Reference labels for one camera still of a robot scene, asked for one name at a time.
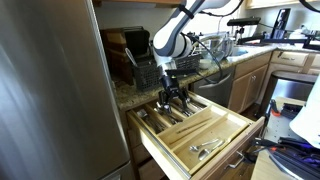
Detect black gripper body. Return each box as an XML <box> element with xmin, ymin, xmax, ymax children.
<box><xmin>160</xmin><ymin>68</ymin><xmax>196</xmax><ymax>100</ymax></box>

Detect silver spoon from holder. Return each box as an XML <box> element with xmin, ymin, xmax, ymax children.
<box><xmin>154</xmin><ymin>107</ymin><xmax>182</xmax><ymax>125</ymax></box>

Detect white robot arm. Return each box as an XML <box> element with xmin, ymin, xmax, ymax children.
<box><xmin>153</xmin><ymin>0</ymin><xmax>230</xmax><ymax>113</ymax></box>

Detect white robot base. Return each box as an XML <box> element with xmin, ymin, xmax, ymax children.
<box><xmin>289</xmin><ymin>76</ymin><xmax>320</xmax><ymax>149</ymax></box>

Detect knives bundle in drawer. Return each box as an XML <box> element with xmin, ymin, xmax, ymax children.
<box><xmin>170</xmin><ymin>103</ymin><xmax>193</xmax><ymax>117</ymax></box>

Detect dark grey utensil holder basket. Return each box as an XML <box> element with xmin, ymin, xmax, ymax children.
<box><xmin>133</xmin><ymin>54</ymin><xmax>201</xmax><ymax>91</ymax></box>

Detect forks bundle in drawer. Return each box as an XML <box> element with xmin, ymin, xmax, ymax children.
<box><xmin>137</xmin><ymin>109</ymin><xmax>166</xmax><ymax>134</ymax></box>

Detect open wooden cutlery drawer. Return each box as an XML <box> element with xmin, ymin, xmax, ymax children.
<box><xmin>125</xmin><ymin>88</ymin><xmax>266</xmax><ymax>180</ymax></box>

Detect spoon left in holder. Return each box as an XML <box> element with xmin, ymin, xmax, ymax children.
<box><xmin>125</xmin><ymin>48</ymin><xmax>138</xmax><ymax>67</ymax></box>

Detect small silver spoon front compartment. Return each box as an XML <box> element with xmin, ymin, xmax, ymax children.
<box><xmin>189</xmin><ymin>139</ymin><xmax>219</xmax><ymax>152</ymax></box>

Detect stainless dishwasher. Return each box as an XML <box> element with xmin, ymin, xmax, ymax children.
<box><xmin>189</xmin><ymin>67</ymin><xmax>234</xmax><ymax>107</ymax></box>

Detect small white ramekin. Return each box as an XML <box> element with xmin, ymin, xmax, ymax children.
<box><xmin>199</xmin><ymin>59</ymin><xmax>211</xmax><ymax>70</ymax></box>

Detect wooden chopstick upper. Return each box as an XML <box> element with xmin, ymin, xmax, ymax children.
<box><xmin>176</xmin><ymin>117</ymin><xmax>212</xmax><ymax>134</ymax></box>

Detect wooden chopstick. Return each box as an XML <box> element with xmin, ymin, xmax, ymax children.
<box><xmin>169</xmin><ymin>124</ymin><xmax>207</xmax><ymax>145</ymax></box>
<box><xmin>176</xmin><ymin>117</ymin><xmax>212</xmax><ymax>134</ymax></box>

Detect wooden chopstick lower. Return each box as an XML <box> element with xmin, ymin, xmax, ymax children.
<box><xmin>169</xmin><ymin>124</ymin><xmax>207</xmax><ymax>145</ymax></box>

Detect wooden cutlery tray organizer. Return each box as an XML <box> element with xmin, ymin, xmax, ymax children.
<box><xmin>129</xmin><ymin>89</ymin><xmax>251</xmax><ymax>175</ymax></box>

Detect glass mixing bowl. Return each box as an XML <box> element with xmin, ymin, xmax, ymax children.
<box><xmin>196</xmin><ymin>33</ymin><xmax>233</xmax><ymax>62</ymax></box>

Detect wooden cutting boards stack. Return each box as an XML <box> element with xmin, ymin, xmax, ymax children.
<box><xmin>100</xmin><ymin>26</ymin><xmax>150</xmax><ymax>85</ymax></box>

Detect wooden lower cabinet doors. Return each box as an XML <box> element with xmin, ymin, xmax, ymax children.
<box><xmin>228</xmin><ymin>53</ymin><xmax>271</xmax><ymax>113</ymax></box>

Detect stainless steel refrigerator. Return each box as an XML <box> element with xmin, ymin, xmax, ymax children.
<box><xmin>0</xmin><ymin>0</ymin><xmax>135</xmax><ymax>180</ymax></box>

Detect metal drawer handle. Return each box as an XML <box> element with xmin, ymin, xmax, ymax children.
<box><xmin>227</xmin><ymin>151</ymin><xmax>245</xmax><ymax>169</ymax></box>

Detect black camera tripod stand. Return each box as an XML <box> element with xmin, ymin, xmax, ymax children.
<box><xmin>227</xmin><ymin>8</ymin><xmax>320</xmax><ymax>51</ymax></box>

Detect black cable bundle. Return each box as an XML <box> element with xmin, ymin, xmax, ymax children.
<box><xmin>246</xmin><ymin>136</ymin><xmax>320</xmax><ymax>180</ymax></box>

